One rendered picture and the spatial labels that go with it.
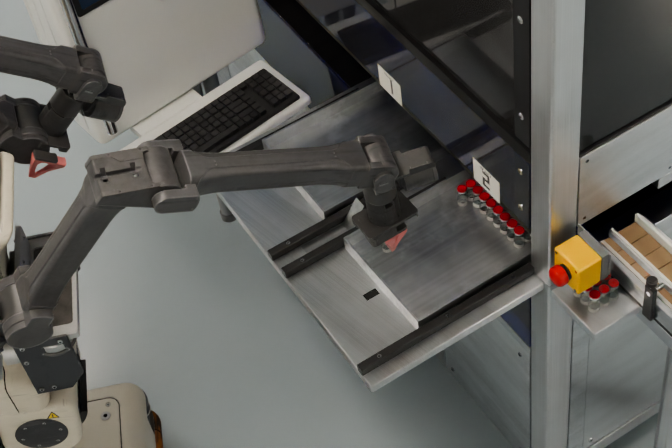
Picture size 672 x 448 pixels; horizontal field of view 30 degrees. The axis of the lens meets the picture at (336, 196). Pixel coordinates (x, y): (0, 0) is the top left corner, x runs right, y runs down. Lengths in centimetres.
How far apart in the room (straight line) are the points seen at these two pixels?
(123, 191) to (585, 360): 127
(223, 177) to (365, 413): 155
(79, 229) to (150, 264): 186
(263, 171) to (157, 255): 188
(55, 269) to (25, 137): 44
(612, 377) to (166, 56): 126
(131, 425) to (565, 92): 150
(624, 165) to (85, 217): 100
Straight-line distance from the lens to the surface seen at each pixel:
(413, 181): 211
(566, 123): 214
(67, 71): 228
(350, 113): 280
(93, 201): 186
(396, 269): 249
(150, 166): 187
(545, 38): 200
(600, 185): 234
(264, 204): 265
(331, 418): 335
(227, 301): 363
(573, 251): 232
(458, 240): 253
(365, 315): 244
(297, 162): 196
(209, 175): 189
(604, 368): 287
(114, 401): 317
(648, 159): 239
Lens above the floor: 285
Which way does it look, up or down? 48 degrees down
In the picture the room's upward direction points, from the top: 10 degrees counter-clockwise
